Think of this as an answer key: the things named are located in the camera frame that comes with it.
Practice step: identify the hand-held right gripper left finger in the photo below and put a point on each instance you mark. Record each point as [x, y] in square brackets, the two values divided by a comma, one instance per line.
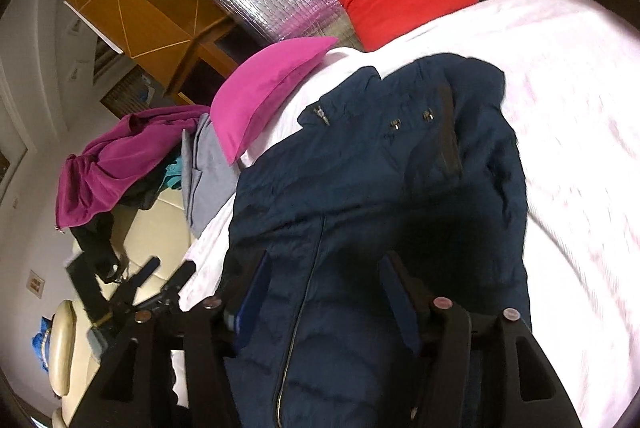
[252, 303]

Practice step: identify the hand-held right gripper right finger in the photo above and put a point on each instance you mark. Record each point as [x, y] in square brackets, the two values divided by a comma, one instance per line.
[405, 303]

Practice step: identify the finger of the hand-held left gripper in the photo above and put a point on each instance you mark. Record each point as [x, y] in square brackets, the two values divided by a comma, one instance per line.
[177, 278]
[145, 275]

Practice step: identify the navy puffer jacket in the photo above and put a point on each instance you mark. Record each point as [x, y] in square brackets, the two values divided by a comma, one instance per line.
[350, 188]

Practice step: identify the black garment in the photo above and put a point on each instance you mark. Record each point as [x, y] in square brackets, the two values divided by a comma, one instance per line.
[95, 238]

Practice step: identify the teal garment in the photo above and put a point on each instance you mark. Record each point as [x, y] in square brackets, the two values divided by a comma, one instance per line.
[172, 173]

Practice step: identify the grey garment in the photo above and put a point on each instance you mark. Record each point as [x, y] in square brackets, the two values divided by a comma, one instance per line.
[210, 178]

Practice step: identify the magenta fleece garment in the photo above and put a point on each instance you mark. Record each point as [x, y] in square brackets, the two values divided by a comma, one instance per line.
[110, 168]

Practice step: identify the dark lattice door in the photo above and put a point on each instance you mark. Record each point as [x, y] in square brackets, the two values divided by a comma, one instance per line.
[130, 93]

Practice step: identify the magenta pillow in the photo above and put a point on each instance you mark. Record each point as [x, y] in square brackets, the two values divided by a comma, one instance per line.
[265, 93]

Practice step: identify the white blanket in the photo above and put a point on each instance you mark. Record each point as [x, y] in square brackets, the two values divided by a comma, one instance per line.
[575, 108]

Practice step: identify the orange wooden pillar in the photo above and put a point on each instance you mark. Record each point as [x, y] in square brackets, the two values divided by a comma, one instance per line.
[140, 3]

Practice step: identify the wall switch plate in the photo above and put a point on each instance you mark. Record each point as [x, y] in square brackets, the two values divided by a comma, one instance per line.
[36, 283]

